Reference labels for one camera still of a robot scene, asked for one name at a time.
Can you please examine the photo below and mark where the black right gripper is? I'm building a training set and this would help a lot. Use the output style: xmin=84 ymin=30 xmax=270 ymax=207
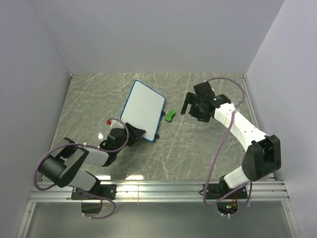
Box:
xmin=180 ymin=92 xmax=210 ymax=123

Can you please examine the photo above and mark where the green whiteboard eraser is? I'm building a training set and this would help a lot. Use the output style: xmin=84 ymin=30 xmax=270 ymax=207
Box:
xmin=164 ymin=110 xmax=176 ymax=122

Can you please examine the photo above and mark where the blue framed whiteboard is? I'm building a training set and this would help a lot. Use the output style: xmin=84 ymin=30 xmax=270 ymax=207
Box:
xmin=120 ymin=80 xmax=165 ymax=142

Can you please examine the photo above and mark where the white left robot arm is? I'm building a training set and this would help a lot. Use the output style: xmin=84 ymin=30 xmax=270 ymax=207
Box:
xmin=34 ymin=118 xmax=146 ymax=199

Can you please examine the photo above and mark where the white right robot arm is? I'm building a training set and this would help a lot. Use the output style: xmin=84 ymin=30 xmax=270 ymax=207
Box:
xmin=181 ymin=92 xmax=281 ymax=199

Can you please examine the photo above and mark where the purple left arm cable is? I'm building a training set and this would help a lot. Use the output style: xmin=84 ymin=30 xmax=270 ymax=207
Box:
xmin=33 ymin=118 xmax=130 ymax=219

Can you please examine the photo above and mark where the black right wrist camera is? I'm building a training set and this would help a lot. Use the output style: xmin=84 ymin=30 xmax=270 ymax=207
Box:
xmin=193 ymin=81 xmax=215 ymax=99

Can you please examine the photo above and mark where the aluminium right side rail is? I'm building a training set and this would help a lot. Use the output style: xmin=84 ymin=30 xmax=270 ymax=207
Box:
xmin=238 ymin=73 xmax=276 ymax=135

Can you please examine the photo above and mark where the aluminium rail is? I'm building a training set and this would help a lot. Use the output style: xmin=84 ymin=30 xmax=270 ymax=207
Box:
xmin=238 ymin=73 xmax=276 ymax=135
xmin=28 ymin=180 xmax=289 ymax=202

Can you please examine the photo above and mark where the aluminium front rail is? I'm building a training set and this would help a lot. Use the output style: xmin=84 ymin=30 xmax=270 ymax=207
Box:
xmin=28 ymin=180 xmax=289 ymax=202

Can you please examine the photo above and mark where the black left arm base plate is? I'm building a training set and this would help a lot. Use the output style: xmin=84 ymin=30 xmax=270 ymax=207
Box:
xmin=71 ymin=183 xmax=117 ymax=215

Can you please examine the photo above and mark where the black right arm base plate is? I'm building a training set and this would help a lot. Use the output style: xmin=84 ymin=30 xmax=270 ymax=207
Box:
xmin=199 ymin=182 xmax=252 ymax=218

